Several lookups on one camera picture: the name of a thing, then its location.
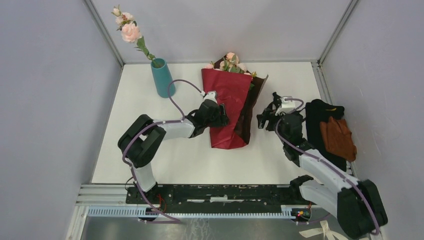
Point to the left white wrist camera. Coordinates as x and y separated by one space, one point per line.
210 95

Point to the pink flower stem in vase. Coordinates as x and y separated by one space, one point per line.
130 31

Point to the white paper strip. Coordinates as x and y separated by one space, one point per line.
324 231

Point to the white slotted cable duct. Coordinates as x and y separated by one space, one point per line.
145 212

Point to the orange cloth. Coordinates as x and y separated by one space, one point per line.
337 138

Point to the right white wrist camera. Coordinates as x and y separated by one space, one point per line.
287 105

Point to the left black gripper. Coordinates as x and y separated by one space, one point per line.
222 120

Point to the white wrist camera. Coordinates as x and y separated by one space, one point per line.
210 95
287 105

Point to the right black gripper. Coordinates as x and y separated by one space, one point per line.
265 116

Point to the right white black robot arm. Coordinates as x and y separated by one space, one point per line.
356 204

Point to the black cloth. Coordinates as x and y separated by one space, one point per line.
318 111

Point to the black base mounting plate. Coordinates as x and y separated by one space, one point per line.
219 199

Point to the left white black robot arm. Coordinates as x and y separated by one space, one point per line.
143 138

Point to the teal ceramic vase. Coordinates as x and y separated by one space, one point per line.
162 78

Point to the red paper bouquet wrapper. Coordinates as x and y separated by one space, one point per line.
238 92

